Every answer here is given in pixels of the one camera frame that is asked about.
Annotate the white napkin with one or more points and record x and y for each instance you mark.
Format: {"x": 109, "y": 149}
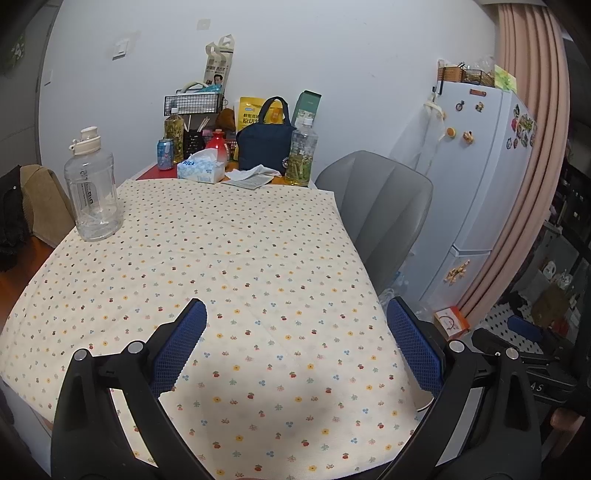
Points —
{"x": 251, "y": 173}

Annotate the red table mat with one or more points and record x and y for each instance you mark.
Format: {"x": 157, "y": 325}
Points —
{"x": 154, "y": 174}

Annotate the yellow cap tea bottle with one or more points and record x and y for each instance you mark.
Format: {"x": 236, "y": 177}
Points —
{"x": 173, "y": 134}

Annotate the white fridge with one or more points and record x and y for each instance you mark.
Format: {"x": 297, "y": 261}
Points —
{"x": 480, "y": 194}

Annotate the floral print tablecloth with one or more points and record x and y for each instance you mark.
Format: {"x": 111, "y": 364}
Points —
{"x": 231, "y": 240}

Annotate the white light switch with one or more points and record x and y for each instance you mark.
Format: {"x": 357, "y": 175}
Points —
{"x": 121, "y": 49}

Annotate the orange white box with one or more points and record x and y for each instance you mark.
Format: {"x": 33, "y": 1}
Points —
{"x": 452, "y": 323}

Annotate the brown bar magnet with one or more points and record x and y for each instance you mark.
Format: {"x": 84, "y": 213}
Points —
{"x": 478, "y": 92}

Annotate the green carton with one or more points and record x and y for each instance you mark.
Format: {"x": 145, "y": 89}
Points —
{"x": 308, "y": 106}

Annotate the large clear water jug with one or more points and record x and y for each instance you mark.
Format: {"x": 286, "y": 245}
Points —
{"x": 92, "y": 194}

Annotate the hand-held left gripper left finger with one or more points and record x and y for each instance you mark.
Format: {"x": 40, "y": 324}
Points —
{"x": 178, "y": 346}

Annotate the navy lunch bag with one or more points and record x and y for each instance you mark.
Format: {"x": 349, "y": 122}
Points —
{"x": 263, "y": 147}

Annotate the large brown cardboard box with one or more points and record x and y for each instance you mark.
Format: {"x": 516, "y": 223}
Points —
{"x": 551, "y": 304}

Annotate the green hat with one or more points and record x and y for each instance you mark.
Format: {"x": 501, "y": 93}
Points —
{"x": 18, "y": 51}

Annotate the teal white object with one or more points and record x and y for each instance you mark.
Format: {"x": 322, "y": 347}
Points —
{"x": 205, "y": 87}

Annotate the black perforated utensil holder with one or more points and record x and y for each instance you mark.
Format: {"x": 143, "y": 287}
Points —
{"x": 194, "y": 143}

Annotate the dark shelf rack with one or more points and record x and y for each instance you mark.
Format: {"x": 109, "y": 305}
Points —
{"x": 575, "y": 221}

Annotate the yellow snack pouch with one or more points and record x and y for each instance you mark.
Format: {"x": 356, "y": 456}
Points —
{"x": 249, "y": 113}

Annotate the blue drink can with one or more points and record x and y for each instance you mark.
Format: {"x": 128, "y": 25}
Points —
{"x": 165, "y": 156}

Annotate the cluster of colourful magnets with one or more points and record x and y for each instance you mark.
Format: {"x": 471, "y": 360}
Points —
{"x": 521, "y": 127}

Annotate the white printed tote bag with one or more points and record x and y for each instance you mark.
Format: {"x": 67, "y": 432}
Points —
{"x": 219, "y": 64}

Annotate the wooden chopsticks bundle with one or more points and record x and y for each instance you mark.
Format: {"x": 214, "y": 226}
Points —
{"x": 203, "y": 124}

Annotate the grey chair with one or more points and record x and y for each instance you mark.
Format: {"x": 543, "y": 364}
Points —
{"x": 374, "y": 207}

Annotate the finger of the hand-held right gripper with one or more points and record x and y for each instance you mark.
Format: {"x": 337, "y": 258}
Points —
{"x": 491, "y": 341}
{"x": 526, "y": 330}

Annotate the brown chair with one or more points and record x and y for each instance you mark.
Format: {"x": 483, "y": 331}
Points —
{"x": 48, "y": 207}

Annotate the blue white tissue box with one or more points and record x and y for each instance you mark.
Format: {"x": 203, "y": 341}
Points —
{"x": 201, "y": 170}

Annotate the person's right hand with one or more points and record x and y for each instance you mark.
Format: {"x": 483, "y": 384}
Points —
{"x": 567, "y": 429}

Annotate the orange round magnet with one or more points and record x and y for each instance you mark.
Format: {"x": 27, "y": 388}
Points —
{"x": 450, "y": 134}

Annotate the clear plastic bag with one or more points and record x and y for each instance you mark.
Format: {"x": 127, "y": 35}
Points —
{"x": 408, "y": 297}

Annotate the green yellow card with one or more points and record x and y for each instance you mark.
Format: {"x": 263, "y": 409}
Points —
{"x": 504, "y": 78}

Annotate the white hanging plastic bag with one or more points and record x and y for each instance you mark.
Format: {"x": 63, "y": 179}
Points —
{"x": 429, "y": 138}

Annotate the grey door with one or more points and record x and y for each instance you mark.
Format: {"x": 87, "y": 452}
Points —
{"x": 23, "y": 120}

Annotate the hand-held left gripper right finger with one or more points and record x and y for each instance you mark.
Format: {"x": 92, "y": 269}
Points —
{"x": 415, "y": 346}

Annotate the gold ornament magnet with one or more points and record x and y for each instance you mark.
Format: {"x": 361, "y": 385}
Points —
{"x": 457, "y": 272}

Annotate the pink curtain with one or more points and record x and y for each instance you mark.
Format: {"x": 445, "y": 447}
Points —
{"x": 531, "y": 138}

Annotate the brown woven basket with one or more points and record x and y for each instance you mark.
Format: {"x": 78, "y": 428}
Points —
{"x": 449, "y": 75}

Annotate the red white bottle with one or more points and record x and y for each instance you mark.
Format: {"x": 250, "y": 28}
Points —
{"x": 217, "y": 145}

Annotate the brown round object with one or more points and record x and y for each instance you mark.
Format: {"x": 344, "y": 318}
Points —
{"x": 227, "y": 120}

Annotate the grey printed sheet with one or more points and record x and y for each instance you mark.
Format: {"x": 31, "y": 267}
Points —
{"x": 251, "y": 183}

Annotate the white cap tea bottle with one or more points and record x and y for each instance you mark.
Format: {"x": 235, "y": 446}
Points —
{"x": 300, "y": 159}

